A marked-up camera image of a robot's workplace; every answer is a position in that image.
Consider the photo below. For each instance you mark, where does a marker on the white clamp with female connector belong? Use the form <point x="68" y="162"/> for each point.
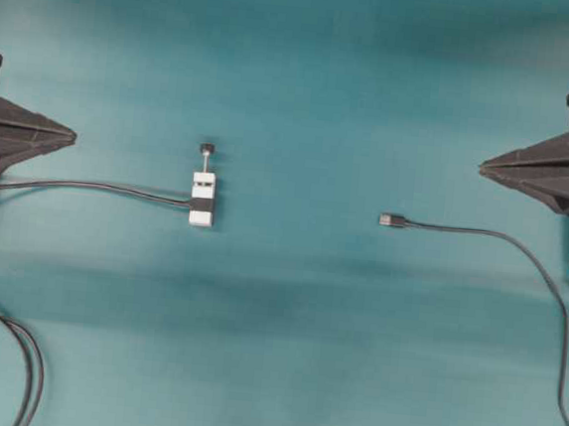
<point x="203" y="191"/>

